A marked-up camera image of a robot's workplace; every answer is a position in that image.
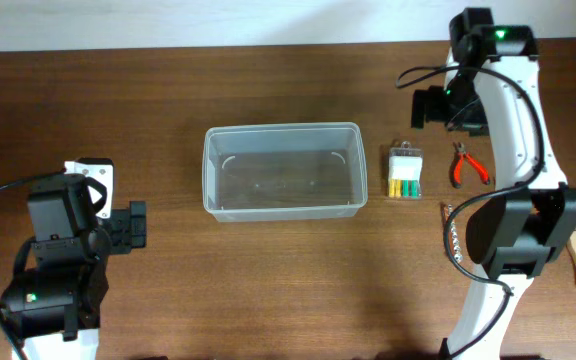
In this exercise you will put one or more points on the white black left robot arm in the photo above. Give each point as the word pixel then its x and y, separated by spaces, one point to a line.
pixel 52 307

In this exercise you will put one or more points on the clear case of coloured plugs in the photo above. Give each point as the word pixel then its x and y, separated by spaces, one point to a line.
pixel 405 165

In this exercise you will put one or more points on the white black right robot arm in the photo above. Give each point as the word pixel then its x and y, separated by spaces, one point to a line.
pixel 491 87

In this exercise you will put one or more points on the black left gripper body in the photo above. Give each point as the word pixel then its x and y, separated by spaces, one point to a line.
pixel 135 223

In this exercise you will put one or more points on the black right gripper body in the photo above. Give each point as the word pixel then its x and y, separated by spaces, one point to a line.
pixel 423 107

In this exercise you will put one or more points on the clear plastic storage container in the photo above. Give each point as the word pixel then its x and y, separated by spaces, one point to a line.
pixel 282 172

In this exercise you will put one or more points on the orange socket bit rail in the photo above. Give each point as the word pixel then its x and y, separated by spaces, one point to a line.
pixel 455 248

